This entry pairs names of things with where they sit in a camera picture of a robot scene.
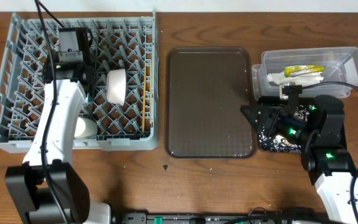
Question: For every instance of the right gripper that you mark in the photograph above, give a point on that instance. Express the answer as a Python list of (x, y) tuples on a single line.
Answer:
[(276, 113)]

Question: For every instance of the green snack wrapper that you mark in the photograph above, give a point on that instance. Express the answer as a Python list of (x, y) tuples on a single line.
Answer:
[(297, 70)]

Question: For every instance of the white napkin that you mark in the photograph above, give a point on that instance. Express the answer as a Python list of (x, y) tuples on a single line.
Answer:
[(304, 80)]

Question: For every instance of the wooden chopstick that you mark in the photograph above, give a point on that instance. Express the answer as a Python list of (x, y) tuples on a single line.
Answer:
[(143, 104), (150, 92)]

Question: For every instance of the pale pink bowl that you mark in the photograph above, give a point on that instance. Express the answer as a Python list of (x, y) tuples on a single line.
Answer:
[(116, 86)]

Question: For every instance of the white cup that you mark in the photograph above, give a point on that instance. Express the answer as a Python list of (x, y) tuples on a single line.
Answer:
[(85, 128)]

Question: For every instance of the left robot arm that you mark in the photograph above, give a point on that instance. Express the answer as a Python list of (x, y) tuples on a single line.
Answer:
[(46, 188)]

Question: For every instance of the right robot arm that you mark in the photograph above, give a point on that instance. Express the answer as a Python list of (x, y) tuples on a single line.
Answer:
[(335, 177)]

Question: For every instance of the black waste tray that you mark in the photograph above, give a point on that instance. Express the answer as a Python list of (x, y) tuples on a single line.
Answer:
[(315, 123)]

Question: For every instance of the pile of rice grains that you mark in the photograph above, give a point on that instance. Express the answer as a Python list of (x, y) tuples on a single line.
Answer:
[(281, 144)]

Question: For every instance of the dark brown serving tray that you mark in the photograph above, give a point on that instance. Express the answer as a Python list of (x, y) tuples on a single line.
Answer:
[(206, 87)]

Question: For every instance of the clear plastic bin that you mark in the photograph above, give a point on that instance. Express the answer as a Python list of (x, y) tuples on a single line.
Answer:
[(340, 65)]

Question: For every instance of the grey plastic dish rack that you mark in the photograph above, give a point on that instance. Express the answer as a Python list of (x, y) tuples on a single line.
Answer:
[(118, 43)]

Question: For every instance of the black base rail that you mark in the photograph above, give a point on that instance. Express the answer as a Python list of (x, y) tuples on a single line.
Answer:
[(143, 218)]

